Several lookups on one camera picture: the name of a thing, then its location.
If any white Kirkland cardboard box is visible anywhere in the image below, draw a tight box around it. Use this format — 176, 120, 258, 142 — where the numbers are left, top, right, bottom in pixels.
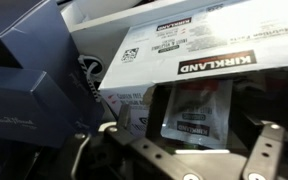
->
98, 0, 288, 141

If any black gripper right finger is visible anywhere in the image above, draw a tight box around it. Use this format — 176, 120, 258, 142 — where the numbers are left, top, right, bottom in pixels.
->
241, 123, 286, 180

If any dark blue gift box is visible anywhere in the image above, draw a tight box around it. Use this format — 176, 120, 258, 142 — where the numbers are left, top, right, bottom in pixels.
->
0, 0, 105, 150

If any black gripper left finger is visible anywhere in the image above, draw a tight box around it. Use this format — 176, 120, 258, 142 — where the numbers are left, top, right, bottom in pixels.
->
103, 123, 206, 180

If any white black patterned cord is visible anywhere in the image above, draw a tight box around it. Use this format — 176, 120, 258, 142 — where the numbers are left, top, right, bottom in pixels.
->
77, 54, 104, 103

